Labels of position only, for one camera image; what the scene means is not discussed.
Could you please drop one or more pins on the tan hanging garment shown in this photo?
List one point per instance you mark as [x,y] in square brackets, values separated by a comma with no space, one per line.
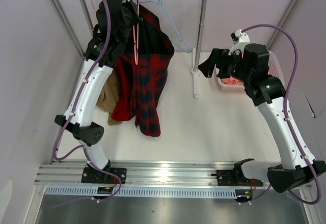
[109,97]

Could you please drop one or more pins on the pink garment in basket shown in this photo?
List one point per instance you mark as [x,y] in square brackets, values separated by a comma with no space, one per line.
[231,81]

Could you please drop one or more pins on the right blue hanger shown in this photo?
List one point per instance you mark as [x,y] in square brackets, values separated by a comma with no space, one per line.
[160,3]

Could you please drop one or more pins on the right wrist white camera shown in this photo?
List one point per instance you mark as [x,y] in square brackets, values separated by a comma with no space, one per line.
[240,40]

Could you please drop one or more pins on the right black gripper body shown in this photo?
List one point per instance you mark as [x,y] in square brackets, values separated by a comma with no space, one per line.
[232,66]

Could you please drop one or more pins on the aluminium mounting rail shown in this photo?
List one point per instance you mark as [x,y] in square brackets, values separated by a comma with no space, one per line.
[163,174]

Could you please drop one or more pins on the red plaid skirt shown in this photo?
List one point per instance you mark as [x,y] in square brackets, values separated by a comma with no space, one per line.
[150,74]

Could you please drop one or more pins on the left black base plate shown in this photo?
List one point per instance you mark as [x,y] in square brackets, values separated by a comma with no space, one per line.
[93,176]

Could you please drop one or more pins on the white slotted cable duct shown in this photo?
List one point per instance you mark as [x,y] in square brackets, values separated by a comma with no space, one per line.
[210,193]

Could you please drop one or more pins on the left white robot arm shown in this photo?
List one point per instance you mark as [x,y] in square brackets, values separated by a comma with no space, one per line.
[100,60]

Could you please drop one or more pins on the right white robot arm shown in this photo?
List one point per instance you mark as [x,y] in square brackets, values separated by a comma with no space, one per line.
[298,165]

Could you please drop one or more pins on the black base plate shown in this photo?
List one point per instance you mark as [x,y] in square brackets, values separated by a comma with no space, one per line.
[93,176]
[235,176]

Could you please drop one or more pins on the red hanging garment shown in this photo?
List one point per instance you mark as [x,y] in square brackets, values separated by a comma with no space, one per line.
[125,70]

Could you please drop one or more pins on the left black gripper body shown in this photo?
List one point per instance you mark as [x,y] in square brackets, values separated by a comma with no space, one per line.
[131,15]

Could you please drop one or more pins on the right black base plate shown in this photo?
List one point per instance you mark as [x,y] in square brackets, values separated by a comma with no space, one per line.
[235,176]

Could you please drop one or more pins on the white plastic basket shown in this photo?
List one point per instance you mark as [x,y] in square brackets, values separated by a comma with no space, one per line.
[274,70]

